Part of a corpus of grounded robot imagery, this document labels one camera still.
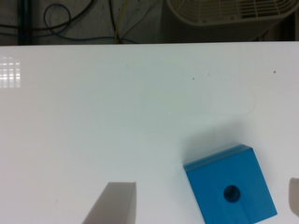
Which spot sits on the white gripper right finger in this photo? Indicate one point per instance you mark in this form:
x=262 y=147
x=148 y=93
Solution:
x=294 y=195

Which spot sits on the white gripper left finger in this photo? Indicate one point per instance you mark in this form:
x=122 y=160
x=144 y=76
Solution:
x=115 y=205

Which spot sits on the blue block with hole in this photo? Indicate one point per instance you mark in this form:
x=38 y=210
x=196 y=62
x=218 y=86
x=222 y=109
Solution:
x=229 y=187

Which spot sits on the white fan grille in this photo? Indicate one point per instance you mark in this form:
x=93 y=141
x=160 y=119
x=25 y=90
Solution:
x=216 y=12

